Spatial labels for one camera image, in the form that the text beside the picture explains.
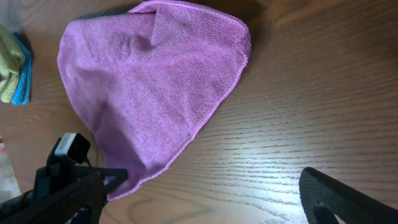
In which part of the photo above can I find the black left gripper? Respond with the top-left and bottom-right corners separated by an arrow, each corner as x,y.
0,136 -> 129,212

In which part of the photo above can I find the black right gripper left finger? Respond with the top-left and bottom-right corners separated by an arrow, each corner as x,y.
1,172 -> 106,224

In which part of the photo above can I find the folded green cloth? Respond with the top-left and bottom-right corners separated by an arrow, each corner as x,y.
1,25 -> 25,103

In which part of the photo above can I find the purple microfiber cloth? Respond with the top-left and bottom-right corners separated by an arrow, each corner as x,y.
57,1 -> 251,200

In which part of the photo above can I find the folded blue cloth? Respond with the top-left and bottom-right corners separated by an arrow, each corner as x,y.
11,35 -> 32,105

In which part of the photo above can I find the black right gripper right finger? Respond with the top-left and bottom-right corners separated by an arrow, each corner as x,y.
299,167 -> 397,224

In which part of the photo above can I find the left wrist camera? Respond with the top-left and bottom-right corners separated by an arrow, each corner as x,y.
54,133 -> 91,164

